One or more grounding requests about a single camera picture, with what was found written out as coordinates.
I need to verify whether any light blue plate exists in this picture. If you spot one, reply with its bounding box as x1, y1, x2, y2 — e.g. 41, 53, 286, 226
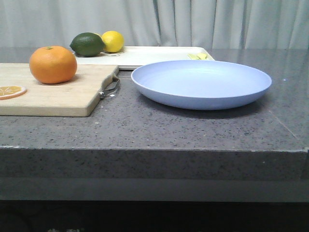
131, 60, 272, 110

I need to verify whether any orange mandarin fruit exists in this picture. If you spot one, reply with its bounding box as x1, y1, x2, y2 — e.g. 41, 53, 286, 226
29, 45, 77, 84

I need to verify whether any white plastic tray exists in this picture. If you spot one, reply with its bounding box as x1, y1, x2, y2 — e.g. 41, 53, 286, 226
76, 46, 214, 70

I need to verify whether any yellow-green plastic cutlery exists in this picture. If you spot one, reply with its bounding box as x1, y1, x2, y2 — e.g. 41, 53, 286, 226
188, 53, 208, 60

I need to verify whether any wooden cutting board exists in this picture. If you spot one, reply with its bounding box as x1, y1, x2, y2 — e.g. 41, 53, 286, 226
0, 63, 119, 117

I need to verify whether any yellow lemon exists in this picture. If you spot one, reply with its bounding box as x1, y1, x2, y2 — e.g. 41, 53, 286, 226
101, 31, 125, 53

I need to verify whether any green lime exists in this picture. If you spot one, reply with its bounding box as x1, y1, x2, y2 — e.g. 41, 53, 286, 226
70, 32, 105, 57

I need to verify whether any orange slice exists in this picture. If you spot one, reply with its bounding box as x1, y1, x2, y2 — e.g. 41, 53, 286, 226
0, 86, 27, 100

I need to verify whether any white curtain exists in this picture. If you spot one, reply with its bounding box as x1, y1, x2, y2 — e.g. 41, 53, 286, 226
0, 0, 309, 49

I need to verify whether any metal cutting board handle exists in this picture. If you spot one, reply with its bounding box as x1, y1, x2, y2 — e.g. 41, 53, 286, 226
99, 74, 120, 100

